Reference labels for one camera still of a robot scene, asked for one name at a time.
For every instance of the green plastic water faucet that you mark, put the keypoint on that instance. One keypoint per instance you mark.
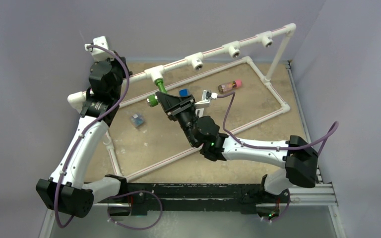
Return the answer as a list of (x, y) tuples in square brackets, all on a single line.
[(152, 100)]

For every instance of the white plastic clip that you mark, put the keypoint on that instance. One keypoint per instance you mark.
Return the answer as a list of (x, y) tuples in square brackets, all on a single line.
[(199, 112)]

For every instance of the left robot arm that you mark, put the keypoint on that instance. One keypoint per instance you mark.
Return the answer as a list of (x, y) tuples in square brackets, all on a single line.
[(65, 189)]

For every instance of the small blue foil packet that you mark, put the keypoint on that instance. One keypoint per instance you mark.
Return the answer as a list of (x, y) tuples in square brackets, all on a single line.
[(137, 120)]

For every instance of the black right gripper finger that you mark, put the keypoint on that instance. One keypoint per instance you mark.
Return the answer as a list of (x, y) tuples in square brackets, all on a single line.
[(167, 99), (170, 109)]

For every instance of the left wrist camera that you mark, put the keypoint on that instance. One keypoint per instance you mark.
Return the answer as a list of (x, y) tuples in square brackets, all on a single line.
[(98, 49)]

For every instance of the pink capped small bottle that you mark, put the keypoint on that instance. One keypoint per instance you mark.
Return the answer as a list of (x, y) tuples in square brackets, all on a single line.
[(227, 87)]

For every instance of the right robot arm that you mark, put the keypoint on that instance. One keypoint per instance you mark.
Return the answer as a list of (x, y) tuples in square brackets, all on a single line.
[(296, 159)]

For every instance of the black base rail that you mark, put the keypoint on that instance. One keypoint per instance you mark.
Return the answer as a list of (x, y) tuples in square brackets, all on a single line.
[(246, 199)]

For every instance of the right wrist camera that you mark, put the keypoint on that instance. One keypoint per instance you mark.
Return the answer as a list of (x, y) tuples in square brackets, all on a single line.
[(207, 97)]

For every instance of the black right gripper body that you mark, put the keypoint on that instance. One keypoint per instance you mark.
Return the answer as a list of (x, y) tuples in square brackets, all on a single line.
[(182, 112)]

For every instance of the blue grey small block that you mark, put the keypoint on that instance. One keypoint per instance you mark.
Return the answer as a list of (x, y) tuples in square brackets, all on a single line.
[(184, 93)]

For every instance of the white PVC pipe frame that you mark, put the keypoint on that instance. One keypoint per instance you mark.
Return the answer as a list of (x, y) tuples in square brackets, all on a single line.
[(195, 60)]

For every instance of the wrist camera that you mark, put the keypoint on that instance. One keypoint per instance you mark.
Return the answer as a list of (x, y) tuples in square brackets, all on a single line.
[(207, 97), (98, 49)]

